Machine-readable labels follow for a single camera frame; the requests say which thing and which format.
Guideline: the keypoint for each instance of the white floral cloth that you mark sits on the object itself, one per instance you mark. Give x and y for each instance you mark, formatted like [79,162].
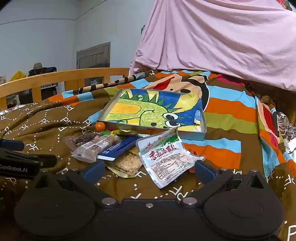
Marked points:
[11,109]

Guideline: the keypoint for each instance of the green candy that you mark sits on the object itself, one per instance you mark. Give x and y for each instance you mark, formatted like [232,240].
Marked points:
[105,133]

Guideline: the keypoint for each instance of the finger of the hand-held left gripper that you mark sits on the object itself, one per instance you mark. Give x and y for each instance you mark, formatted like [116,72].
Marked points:
[12,145]
[46,160]

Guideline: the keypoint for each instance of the pink bed sheet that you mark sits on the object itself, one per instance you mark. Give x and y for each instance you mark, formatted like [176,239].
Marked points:
[219,41]

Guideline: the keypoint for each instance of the yellow bag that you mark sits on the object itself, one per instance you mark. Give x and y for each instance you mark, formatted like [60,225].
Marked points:
[17,76]

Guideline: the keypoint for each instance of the beige hat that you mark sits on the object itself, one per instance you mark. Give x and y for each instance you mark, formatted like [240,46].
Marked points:
[38,66]

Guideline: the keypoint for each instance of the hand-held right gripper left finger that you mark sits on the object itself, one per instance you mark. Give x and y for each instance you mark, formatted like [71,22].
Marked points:
[93,172]

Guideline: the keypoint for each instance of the blue snack packet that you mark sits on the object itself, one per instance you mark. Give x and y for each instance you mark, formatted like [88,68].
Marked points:
[118,148]

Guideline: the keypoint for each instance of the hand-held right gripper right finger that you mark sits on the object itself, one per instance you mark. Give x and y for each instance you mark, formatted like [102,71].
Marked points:
[205,171]

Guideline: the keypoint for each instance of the rice cracker packet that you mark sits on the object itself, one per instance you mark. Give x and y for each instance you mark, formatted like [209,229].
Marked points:
[128,165]

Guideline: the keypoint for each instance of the yellow candy packet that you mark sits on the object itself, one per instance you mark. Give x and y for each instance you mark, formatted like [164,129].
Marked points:
[124,132]

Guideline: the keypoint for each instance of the small orange fruit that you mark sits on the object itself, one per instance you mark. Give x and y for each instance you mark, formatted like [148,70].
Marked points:
[100,126]

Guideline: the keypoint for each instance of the cartoon monkey printed blanket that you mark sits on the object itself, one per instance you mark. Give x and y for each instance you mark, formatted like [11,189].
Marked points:
[231,104]

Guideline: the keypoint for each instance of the white red-label snack packet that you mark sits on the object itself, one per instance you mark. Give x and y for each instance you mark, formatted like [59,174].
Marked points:
[166,157]

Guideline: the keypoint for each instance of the dinosaur drawing tray box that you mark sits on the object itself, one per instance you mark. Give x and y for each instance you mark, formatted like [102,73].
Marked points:
[148,111]

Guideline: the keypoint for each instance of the clear nut bar packet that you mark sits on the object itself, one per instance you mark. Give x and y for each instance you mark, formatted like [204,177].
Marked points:
[97,146]

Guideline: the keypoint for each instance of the grey cabinet door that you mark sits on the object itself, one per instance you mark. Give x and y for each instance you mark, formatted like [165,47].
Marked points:
[93,56]

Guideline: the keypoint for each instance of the red floral cloth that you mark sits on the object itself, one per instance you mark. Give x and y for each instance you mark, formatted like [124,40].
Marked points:
[284,3]

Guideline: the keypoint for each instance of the clear red-brown snack packet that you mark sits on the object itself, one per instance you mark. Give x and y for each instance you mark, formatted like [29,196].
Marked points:
[81,139]

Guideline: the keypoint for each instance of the wooden bed rail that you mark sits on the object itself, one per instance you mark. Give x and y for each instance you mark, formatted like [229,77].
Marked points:
[46,80]

